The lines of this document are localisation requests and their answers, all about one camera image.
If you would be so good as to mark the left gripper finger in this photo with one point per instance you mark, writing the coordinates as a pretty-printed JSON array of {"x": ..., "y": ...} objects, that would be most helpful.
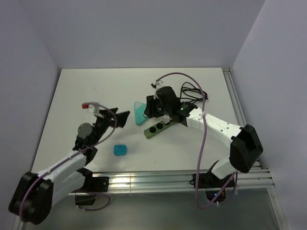
[
  {"x": 108, "y": 113},
  {"x": 121, "y": 119}
]

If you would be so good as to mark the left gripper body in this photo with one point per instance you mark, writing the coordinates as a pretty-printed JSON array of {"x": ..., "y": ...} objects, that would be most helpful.
[{"x": 100, "y": 126}]

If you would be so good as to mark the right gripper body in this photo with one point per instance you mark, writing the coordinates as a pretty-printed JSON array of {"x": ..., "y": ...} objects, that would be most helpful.
[{"x": 156, "y": 109}]

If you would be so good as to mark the teal triangular power strip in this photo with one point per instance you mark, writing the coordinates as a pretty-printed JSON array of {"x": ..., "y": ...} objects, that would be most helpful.
[{"x": 139, "y": 115}]

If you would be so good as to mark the green power strip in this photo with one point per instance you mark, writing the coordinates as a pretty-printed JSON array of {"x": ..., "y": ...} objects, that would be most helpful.
[{"x": 157, "y": 129}]

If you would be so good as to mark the blue plug adapter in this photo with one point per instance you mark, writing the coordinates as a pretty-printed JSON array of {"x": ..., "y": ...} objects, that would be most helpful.
[{"x": 120, "y": 149}]

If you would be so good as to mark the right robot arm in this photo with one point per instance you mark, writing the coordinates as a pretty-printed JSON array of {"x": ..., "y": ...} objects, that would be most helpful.
[{"x": 243, "y": 141}]

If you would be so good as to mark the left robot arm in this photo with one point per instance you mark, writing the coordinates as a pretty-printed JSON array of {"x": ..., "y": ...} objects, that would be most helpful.
[{"x": 37, "y": 193}]

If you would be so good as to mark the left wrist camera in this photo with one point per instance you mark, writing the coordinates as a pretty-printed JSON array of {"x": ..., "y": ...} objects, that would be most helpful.
[{"x": 91, "y": 107}]

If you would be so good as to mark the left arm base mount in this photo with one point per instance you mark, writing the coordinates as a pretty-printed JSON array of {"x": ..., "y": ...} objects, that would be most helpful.
[{"x": 92, "y": 188}]

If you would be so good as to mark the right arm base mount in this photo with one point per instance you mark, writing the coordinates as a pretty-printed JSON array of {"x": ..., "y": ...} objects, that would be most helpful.
[{"x": 208, "y": 180}]

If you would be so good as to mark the aluminium rail frame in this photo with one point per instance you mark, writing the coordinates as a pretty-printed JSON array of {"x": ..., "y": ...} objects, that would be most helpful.
[{"x": 170, "y": 161}]

